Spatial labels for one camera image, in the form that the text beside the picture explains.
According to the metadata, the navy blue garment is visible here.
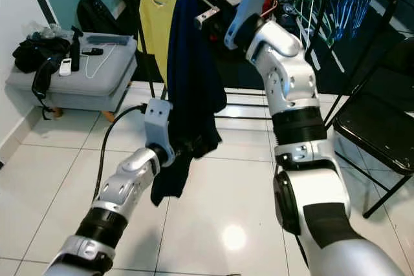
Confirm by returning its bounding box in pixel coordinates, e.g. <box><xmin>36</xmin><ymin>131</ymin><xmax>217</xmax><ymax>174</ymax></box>
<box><xmin>150</xmin><ymin>0</ymin><xmax>228</xmax><ymax>207</ymax></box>

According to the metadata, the blue plastic hanger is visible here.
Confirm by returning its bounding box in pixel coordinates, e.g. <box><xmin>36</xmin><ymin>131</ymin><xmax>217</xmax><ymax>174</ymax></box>
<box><xmin>330</xmin><ymin>0</ymin><xmax>356</xmax><ymax>37</ymax></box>
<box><xmin>356</xmin><ymin>0</ymin><xmax>384</xmax><ymax>41</ymax></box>
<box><xmin>343</xmin><ymin>0</ymin><xmax>369</xmax><ymax>39</ymax></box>

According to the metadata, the yellow printed t-shirt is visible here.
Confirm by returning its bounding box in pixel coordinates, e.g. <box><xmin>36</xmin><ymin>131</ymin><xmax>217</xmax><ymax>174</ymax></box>
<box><xmin>138</xmin><ymin>0</ymin><xmax>179</xmax><ymax>99</ymax></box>

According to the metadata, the black carpet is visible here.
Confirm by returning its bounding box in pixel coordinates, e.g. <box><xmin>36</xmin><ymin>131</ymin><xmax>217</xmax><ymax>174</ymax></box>
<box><xmin>116</xmin><ymin>0</ymin><xmax>414</xmax><ymax>92</ymax></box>

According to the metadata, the black backpack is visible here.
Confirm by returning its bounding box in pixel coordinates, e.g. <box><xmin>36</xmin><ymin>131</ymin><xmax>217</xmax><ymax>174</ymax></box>
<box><xmin>76</xmin><ymin>0</ymin><xmax>124</xmax><ymax>36</ymax></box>

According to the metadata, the black spray bottle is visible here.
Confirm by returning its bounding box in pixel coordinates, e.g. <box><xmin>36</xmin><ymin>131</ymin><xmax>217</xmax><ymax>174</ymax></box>
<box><xmin>70</xmin><ymin>27</ymin><xmax>83</xmax><ymax>73</ymax></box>

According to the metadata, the grey upholstered ottoman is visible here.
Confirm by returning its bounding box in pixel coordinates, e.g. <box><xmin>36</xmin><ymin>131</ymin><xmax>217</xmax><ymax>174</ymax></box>
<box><xmin>5</xmin><ymin>34</ymin><xmax>140</xmax><ymax>122</ymax></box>

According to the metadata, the white remote control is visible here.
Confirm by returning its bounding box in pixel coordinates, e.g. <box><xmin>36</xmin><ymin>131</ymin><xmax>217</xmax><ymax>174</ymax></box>
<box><xmin>60</xmin><ymin>58</ymin><xmax>73</xmax><ymax>76</ymax></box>

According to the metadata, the clear plastic bag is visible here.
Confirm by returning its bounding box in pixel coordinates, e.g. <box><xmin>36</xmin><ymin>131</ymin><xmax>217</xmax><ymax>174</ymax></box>
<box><xmin>26</xmin><ymin>23</ymin><xmax>65</xmax><ymax>43</ymax></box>

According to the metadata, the black folding chair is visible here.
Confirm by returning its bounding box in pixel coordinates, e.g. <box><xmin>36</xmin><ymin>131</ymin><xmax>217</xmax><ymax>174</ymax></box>
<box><xmin>323</xmin><ymin>37</ymin><xmax>414</xmax><ymax>218</ymax></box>

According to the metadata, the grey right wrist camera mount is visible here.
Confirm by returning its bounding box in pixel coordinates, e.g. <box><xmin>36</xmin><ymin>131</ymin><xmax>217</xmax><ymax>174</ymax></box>
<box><xmin>223</xmin><ymin>0</ymin><xmax>278</xmax><ymax>50</ymax></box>

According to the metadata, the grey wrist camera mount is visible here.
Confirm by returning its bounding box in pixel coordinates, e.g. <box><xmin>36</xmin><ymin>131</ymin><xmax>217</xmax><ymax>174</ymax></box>
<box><xmin>144</xmin><ymin>98</ymin><xmax>174</xmax><ymax>167</ymax></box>
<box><xmin>223</xmin><ymin>0</ymin><xmax>278</xmax><ymax>50</ymax></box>

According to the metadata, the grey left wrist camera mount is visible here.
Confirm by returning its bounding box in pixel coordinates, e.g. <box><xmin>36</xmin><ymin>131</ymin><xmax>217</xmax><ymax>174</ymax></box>
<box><xmin>144</xmin><ymin>98</ymin><xmax>174</xmax><ymax>167</ymax></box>

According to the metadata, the white cord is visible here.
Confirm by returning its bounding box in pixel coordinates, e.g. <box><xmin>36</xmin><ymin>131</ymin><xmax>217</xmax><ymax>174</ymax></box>
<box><xmin>84</xmin><ymin>45</ymin><xmax>117</xmax><ymax>80</ymax></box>

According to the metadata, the black strap bag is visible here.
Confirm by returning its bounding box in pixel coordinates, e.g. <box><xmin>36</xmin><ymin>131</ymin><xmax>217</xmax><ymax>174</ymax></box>
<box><xmin>13</xmin><ymin>36</ymin><xmax>72</xmax><ymax>118</ymax></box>

